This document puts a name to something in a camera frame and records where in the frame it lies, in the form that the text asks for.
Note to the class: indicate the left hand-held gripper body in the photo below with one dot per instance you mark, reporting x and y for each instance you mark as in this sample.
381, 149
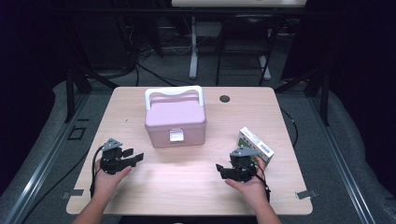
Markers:
112, 161

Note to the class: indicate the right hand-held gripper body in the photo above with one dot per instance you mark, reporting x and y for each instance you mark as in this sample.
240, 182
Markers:
243, 168

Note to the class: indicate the green and white medicine box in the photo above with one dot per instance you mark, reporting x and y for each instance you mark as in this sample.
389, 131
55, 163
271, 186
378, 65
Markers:
254, 140

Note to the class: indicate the person's left hand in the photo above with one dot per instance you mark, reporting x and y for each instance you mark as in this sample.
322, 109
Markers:
107, 185

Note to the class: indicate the person's right hand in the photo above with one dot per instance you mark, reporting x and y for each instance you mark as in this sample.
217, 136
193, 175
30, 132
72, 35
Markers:
253, 189

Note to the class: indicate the grey tape piece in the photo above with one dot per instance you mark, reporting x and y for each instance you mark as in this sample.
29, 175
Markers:
73, 193
306, 194

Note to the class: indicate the black metal stand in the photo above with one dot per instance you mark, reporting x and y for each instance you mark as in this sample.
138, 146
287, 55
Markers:
325, 93
70, 93

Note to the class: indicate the black computer tower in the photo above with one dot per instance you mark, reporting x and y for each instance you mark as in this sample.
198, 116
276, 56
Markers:
109, 40

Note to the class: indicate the black chair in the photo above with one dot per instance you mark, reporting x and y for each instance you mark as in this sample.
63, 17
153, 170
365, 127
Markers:
221, 49

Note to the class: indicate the white desk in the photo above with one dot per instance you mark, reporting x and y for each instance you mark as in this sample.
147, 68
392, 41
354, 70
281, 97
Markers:
193, 46

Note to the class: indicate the aluminium floor rail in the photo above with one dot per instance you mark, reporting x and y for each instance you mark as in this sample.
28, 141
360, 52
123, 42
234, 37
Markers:
46, 165
342, 165

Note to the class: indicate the black horizontal frame bar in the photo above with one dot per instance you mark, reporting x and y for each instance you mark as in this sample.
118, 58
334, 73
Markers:
124, 11

